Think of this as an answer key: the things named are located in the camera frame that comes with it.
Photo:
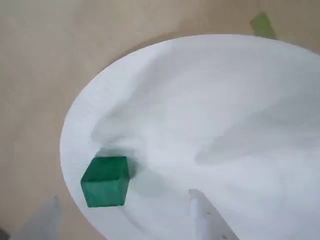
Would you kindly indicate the green cube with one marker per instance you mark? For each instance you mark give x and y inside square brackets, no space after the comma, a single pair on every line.
[106,183]

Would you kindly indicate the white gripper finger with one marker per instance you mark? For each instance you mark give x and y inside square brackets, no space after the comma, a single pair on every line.
[212,220]
[42,222]

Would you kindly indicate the green tape strip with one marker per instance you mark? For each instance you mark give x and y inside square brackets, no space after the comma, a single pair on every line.
[263,25]

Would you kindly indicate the white paper plate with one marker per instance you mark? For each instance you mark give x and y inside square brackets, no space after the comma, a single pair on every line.
[200,112]

